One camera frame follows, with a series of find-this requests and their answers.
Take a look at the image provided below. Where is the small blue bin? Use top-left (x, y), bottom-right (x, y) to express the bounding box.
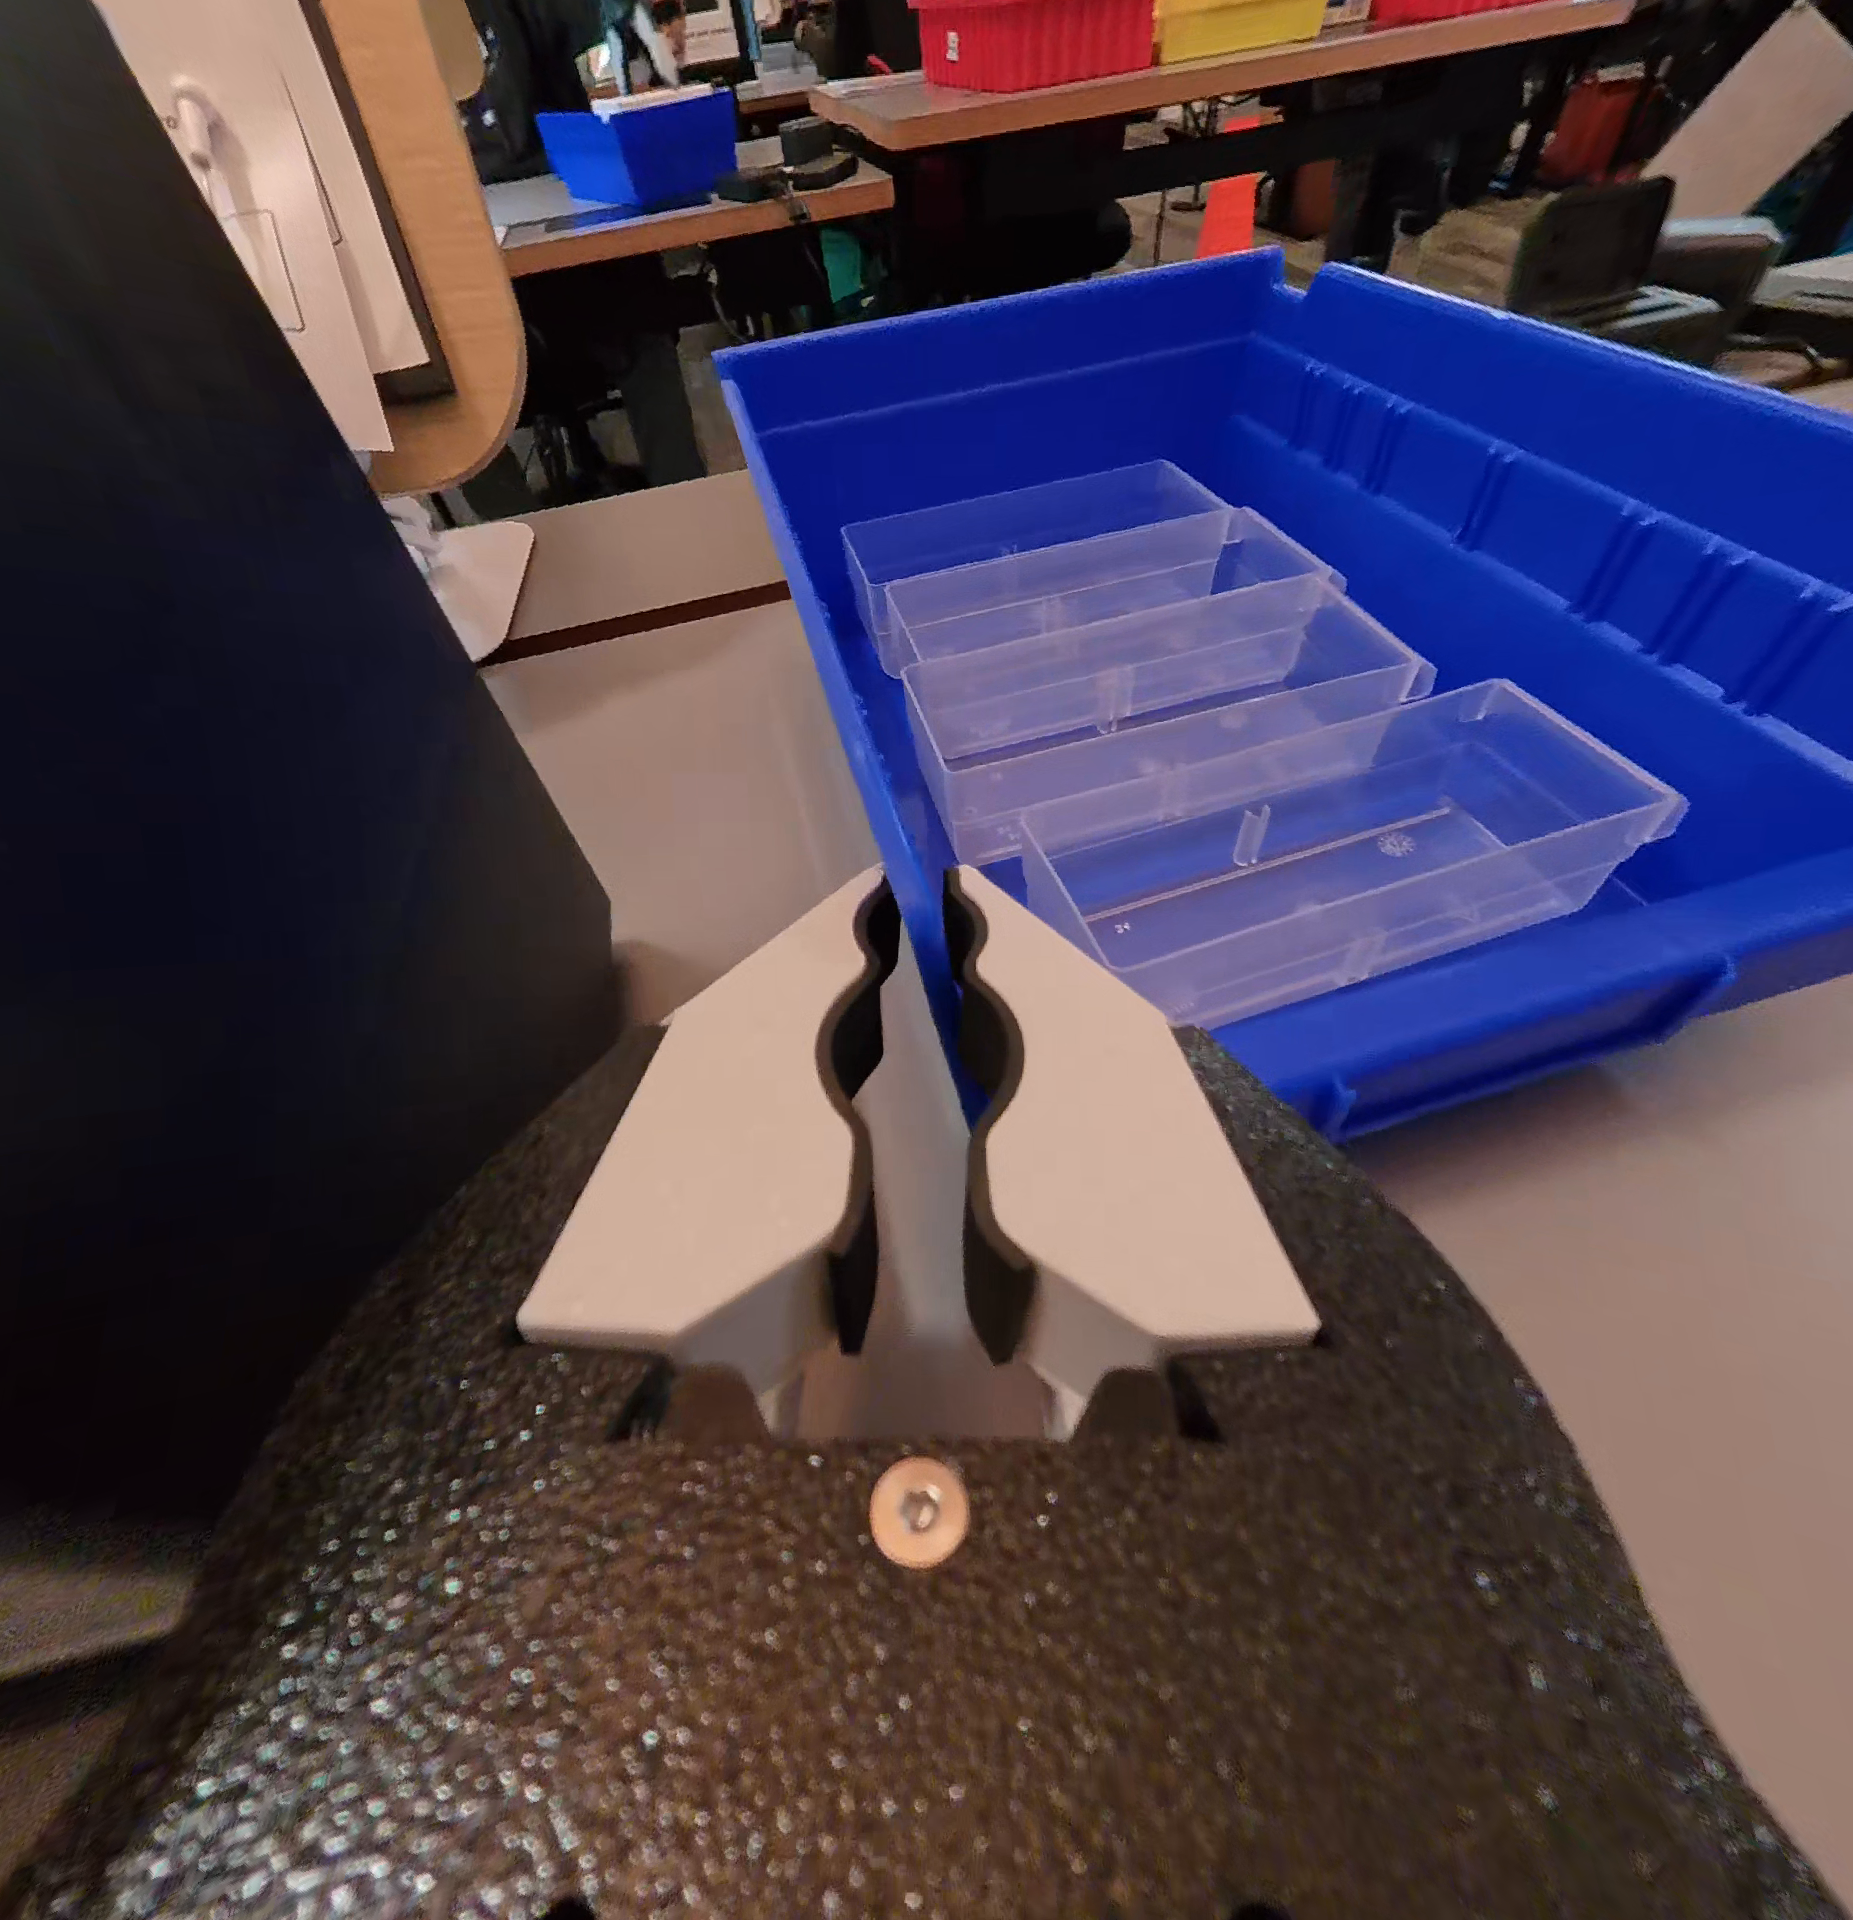
top-left (534, 82), bottom-right (740, 211)

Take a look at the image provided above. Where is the black drawer cabinet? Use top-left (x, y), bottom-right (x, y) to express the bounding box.
top-left (0, 0), bottom-right (614, 1515)

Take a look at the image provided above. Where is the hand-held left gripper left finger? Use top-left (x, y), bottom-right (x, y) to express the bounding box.
top-left (516, 865), bottom-right (907, 1438)

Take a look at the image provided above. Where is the large shallow blue bin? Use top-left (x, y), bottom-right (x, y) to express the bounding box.
top-left (710, 246), bottom-right (1853, 1145)

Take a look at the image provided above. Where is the white instruction sheet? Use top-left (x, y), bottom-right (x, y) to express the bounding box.
top-left (93, 0), bottom-right (431, 451)

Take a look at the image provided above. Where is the clear plastic drawer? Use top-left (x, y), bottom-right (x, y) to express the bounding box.
top-left (880, 508), bottom-right (1348, 706)
top-left (899, 573), bottom-right (1438, 870)
top-left (1019, 678), bottom-right (1689, 1032)
top-left (841, 456), bottom-right (1235, 639)

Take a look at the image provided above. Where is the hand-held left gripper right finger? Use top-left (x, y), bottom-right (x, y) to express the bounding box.
top-left (942, 865), bottom-right (1321, 1438)

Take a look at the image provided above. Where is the red basket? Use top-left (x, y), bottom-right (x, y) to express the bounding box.
top-left (909, 0), bottom-right (1163, 93)
top-left (1367, 0), bottom-right (1625, 28)

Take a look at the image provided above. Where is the long wooden-edged table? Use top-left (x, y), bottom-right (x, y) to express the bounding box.
top-left (809, 0), bottom-right (1638, 345)

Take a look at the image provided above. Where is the white board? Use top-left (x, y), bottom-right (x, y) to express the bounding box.
top-left (1644, 0), bottom-right (1853, 227)

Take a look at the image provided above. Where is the background desk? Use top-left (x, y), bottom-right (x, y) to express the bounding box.
top-left (483, 156), bottom-right (897, 481)

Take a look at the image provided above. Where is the yellow basket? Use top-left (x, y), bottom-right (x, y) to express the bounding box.
top-left (1156, 0), bottom-right (1331, 64)

